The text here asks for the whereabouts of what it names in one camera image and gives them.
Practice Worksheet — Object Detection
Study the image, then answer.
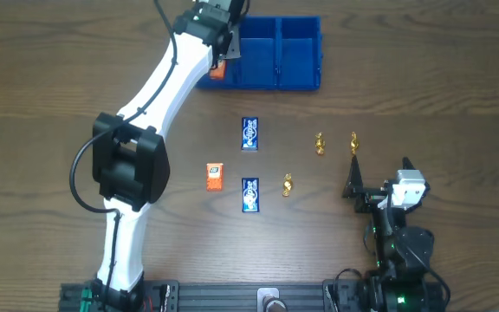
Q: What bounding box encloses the blue candy pack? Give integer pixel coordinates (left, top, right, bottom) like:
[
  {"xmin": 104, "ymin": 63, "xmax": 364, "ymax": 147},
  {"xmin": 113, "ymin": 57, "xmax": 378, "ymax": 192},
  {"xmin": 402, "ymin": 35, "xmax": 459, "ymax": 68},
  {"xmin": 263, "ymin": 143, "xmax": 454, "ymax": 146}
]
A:
[
  {"xmin": 241, "ymin": 177, "xmax": 261, "ymax": 214},
  {"xmin": 240, "ymin": 116, "xmax": 260, "ymax": 152}
]

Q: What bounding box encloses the blue tray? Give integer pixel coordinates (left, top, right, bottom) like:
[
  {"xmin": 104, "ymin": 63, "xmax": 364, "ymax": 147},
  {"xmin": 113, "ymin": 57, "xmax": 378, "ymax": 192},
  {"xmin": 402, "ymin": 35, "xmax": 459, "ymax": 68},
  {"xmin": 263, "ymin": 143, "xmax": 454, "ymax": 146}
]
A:
[{"xmin": 195, "ymin": 16, "xmax": 322, "ymax": 92}]

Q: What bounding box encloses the orange candy box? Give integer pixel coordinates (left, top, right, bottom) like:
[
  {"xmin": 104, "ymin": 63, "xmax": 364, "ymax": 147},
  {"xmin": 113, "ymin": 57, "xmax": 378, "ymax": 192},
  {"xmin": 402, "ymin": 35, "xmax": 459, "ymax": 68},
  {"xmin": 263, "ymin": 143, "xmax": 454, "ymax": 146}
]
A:
[
  {"xmin": 205, "ymin": 162, "xmax": 225, "ymax": 192},
  {"xmin": 208, "ymin": 59, "xmax": 228, "ymax": 81}
]

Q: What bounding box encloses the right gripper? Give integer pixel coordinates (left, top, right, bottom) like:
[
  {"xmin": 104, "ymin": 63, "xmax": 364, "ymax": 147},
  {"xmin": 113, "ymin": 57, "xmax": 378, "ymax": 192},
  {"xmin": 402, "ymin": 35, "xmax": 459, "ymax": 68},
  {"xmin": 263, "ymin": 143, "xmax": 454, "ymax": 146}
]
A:
[{"xmin": 342, "ymin": 154, "xmax": 417, "ymax": 214}]

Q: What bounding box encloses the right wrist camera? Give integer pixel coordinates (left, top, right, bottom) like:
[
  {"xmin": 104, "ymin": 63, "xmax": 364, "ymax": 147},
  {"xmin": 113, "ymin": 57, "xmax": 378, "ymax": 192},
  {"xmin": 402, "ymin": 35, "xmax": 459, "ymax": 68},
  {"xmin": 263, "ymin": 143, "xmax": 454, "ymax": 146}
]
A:
[{"xmin": 388, "ymin": 168, "xmax": 427, "ymax": 211}]

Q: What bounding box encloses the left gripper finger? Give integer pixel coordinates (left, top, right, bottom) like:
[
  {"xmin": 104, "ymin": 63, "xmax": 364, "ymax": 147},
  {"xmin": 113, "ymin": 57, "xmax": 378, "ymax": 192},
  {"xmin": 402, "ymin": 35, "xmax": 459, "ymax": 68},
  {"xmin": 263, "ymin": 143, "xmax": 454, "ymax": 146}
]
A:
[{"xmin": 225, "ymin": 29, "xmax": 243, "ymax": 62}]

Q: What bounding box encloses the mounting rail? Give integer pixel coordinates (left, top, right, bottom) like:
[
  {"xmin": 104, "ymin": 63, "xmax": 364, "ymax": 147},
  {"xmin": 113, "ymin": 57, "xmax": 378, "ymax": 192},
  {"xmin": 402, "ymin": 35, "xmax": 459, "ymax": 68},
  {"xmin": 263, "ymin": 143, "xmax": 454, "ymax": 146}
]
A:
[{"xmin": 58, "ymin": 280, "xmax": 445, "ymax": 312}]

